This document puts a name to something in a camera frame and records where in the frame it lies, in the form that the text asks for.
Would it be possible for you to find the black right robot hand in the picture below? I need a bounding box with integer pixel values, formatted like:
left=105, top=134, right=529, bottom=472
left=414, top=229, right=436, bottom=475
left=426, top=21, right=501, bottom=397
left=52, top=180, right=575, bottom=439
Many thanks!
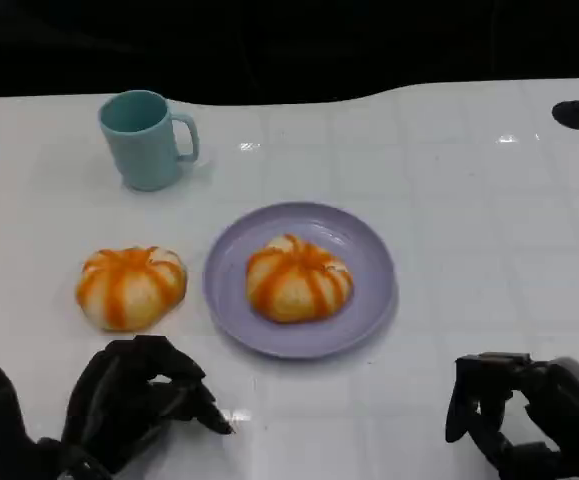
left=443, top=351, right=579, bottom=480

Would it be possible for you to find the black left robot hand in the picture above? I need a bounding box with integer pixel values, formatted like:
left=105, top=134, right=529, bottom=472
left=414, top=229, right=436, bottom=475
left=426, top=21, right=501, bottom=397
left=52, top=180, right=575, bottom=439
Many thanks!
left=61, top=334, right=236, bottom=476

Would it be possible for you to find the orange white toy bread roll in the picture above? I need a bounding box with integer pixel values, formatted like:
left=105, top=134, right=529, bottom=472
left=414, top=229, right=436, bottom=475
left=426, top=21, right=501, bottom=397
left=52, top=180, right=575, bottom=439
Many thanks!
left=245, top=233, right=355, bottom=325
left=74, top=244, right=189, bottom=333

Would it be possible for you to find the lilac plate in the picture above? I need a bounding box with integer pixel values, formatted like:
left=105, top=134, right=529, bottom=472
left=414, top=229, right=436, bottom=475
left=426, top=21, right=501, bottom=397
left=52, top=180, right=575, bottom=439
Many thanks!
left=202, top=201, right=399, bottom=360

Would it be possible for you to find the pale green mug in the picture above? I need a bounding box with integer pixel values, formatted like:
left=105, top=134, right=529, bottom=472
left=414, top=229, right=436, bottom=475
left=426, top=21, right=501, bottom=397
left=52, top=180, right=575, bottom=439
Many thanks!
left=97, top=89, right=201, bottom=193

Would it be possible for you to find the black round table grommet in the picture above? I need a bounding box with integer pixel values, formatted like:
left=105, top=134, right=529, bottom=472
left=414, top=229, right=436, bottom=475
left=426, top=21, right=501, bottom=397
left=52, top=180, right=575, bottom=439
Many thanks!
left=551, top=99, right=579, bottom=131

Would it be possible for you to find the black backdrop curtain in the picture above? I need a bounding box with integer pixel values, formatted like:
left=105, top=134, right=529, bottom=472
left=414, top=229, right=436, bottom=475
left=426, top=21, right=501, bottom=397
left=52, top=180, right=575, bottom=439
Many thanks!
left=0, top=0, right=579, bottom=107

